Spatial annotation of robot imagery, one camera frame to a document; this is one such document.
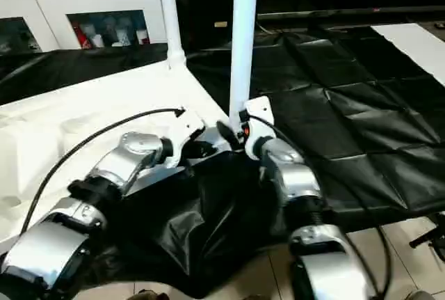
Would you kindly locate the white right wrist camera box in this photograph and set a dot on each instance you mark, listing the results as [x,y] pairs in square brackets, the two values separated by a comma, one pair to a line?
[259,115]

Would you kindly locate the black table mat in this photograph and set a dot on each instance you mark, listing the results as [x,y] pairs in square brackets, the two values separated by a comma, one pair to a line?
[334,133]

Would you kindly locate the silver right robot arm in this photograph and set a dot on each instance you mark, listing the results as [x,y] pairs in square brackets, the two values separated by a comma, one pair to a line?
[299,188]

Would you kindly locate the small yellow label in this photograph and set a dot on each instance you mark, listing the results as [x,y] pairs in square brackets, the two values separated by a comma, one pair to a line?
[221,24]

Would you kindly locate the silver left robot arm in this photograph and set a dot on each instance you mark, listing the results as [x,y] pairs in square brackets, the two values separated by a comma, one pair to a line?
[97,202]

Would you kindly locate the white flat sheet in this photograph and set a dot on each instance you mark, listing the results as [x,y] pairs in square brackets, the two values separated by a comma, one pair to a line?
[414,46]

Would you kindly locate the white glass-door cabinet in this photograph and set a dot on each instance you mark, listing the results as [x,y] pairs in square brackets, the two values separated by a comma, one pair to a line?
[76,8]

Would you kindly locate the white plastic table top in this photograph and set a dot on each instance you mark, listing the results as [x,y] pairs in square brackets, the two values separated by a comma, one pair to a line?
[69,112]

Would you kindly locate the white plastic table leg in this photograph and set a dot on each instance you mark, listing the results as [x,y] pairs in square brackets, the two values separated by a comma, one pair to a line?
[170,11]
[243,35]

